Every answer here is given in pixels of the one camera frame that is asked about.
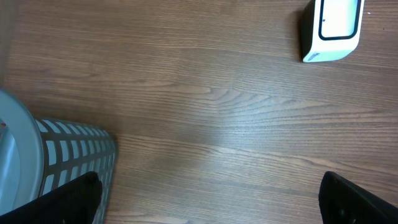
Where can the white barcode scanner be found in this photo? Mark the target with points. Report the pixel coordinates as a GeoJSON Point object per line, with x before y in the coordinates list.
{"type": "Point", "coordinates": [330, 29]}

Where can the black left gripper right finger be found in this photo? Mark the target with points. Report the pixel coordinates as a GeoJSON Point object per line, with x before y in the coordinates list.
{"type": "Point", "coordinates": [342, 201]}

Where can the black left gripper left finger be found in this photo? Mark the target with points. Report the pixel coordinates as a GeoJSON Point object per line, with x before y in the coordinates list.
{"type": "Point", "coordinates": [74, 202]}

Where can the grey plastic mesh basket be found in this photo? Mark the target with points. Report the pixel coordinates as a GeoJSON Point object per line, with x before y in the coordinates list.
{"type": "Point", "coordinates": [40, 155]}

